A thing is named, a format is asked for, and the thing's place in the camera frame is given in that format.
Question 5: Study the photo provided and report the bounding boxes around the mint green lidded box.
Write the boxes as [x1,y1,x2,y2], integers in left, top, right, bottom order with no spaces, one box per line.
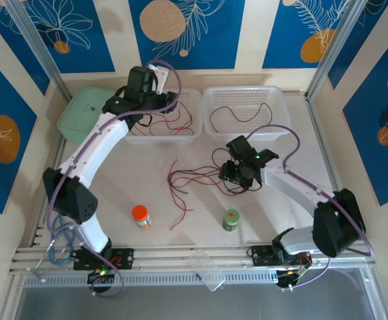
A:
[56,85,121,145]

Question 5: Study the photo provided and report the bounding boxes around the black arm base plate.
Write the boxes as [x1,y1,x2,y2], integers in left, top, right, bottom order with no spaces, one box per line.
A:
[72,247,135,271]
[249,245,315,269]

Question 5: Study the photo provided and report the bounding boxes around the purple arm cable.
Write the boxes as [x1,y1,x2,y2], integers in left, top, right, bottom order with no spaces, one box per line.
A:
[247,125,375,291]
[46,59,183,299]

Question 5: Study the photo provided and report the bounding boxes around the aluminium frame post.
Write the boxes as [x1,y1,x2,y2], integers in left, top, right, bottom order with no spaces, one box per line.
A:
[305,0,373,101]
[4,0,72,103]

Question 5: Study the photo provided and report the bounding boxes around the aluminium mounting rails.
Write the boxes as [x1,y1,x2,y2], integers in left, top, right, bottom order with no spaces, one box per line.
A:
[9,245,380,277]

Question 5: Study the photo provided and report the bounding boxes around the grey slotted cable duct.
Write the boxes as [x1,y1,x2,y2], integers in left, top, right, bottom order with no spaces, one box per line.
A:
[22,272,371,288]

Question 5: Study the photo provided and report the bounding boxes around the blue stethoscope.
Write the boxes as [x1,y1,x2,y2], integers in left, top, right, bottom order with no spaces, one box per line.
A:
[33,213,78,283]

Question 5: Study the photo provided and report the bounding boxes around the black cable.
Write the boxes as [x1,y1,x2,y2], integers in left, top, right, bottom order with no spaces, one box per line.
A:
[172,169,222,194]
[209,102,274,134]
[211,148,237,169]

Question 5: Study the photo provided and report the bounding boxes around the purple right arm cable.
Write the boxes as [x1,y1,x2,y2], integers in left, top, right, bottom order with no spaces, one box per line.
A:
[247,125,375,291]

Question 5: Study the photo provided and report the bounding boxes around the clear plastic plate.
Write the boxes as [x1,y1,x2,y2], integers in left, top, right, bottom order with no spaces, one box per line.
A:
[187,248,227,293]

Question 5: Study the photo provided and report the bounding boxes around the bottle with orange lid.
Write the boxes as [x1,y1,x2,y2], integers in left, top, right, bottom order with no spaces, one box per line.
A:
[131,205,153,230]

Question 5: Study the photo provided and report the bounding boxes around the grey metal panel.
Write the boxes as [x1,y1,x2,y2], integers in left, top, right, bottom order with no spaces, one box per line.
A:
[2,285,387,320]

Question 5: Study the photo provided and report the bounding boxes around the bottle with green lid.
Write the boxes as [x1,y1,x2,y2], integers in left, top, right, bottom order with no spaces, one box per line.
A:
[221,208,240,233]

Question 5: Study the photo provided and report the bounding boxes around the white perforated plastic basket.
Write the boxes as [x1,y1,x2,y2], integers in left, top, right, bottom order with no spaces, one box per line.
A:
[201,85,293,143]
[115,88,203,146]

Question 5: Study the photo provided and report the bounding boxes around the black right gripper wire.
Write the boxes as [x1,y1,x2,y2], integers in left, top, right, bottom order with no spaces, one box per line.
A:
[219,178,263,197]

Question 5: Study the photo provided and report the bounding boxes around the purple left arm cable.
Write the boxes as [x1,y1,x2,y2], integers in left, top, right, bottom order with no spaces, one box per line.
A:
[46,59,183,299]

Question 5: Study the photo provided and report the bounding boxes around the red cable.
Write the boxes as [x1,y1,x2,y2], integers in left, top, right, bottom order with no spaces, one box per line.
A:
[165,105,195,134]
[168,159,221,187]
[169,185,194,231]
[147,101,183,134]
[172,168,223,196]

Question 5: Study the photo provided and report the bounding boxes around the aluminium side rail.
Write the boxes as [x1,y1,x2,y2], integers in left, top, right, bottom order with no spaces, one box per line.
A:
[305,93,341,191]
[30,135,69,249]

